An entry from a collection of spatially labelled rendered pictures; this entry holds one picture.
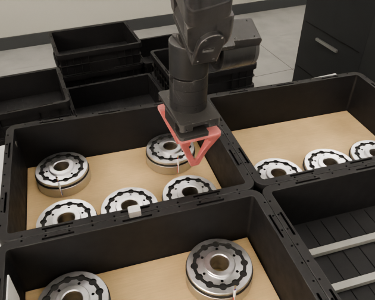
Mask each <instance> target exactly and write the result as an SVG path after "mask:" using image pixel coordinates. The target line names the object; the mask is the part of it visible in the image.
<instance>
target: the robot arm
mask: <svg viewBox="0 0 375 300"><path fill-rule="evenodd" d="M170 1H171V8H172V10H173V18H174V22H175V24H176V26H177V29H178V31H179V33H175V34H172V35H171V36H170V37H169V39H168V56H169V88H170V89H169V90H164V91H160V92H159V93H158V97H159V101H160V100H161V101H162V102H163V104H161V105H158V110H159V112H160V114H161V116H162V118H163V119H164V121H165V123H166V125H167V127H168V129H169V131H170V132H171V134H172V136H173V138H174V140H175V141H176V143H177V144H179V145H180V147H181V149H182V151H183V152H184V154H185V156H186V158H187V160H188V162H189V164H190V166H191V167H193V166H195V165H199V163H200V162H201V161H202V159H203V157H204V155H205V154H206V153H207V151H208V150H209V149H210V147H211V146H212V145H213V144H214V143H215V141H216V140H217V139H218V138H219V137H220V136H221V130H220V129H219V128H218V127H217V125H219V124H220V114H219V113H218V112H217V111H216V110H215V108H214V107H213V106H212V105H211V104H210V103H209V101H208V100H207V91H208V67H209V63H210V64H211V65H212V67H213V68H214V69H215V70H217V71H219V70H225V69H228V68H234V67H240V66H244V65H250V64H254V63H256V61H257V59H258V57H259V53H260V43H261V41H262V39H261V36H260V34H259V33H258V30H257V28H256V26H255V24H254V22H253V20H252V19H251V18H240V19H234V16H235V15H234V13H233V11H232V3H233V0H170ZM203 124H208V126H209V127H207V128H206V127H205V126H204V125H203ZM200 125H202V126H200ZM195 126H197V127H195ZM203 139H205V140H204V142H203V144H202V146H201V148H200V150H199V152H198V154H197V156H196V158H193V155H192V153H191V151H190V149H189V147H190V143H191V142H196V141H199V140H203Z"/></svg>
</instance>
